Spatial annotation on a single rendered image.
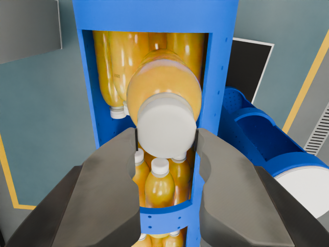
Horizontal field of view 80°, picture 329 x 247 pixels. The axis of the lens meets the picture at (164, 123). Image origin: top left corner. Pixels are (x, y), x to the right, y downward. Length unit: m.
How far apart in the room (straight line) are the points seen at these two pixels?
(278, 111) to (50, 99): 1.88
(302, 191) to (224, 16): 0.65
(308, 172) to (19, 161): 2.19
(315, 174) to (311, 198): 0.11
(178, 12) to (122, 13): 0.07
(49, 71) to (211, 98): 1.52
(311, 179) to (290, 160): 0.08
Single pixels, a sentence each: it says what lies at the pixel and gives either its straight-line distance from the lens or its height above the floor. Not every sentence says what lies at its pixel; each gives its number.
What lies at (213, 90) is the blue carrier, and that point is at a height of 1.20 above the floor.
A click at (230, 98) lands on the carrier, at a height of 0.16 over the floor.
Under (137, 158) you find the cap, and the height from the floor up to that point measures 1.14.
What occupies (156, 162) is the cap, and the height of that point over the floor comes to 1.16.
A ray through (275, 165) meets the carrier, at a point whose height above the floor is 1.00.
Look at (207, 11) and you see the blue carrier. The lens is 0.30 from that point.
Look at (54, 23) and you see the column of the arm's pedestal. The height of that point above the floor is 0.09.
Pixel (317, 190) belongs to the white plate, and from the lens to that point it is 0.86.
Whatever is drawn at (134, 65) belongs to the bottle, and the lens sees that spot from 0.37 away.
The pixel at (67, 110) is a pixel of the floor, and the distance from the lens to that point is 1.81.
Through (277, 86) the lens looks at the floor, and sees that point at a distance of 1.83.
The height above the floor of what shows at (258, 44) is 0.15.
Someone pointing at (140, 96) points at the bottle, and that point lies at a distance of 0.15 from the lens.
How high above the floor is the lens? 1.51
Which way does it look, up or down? 63 degrees down
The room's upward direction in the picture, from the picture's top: 178 degrees clockwise
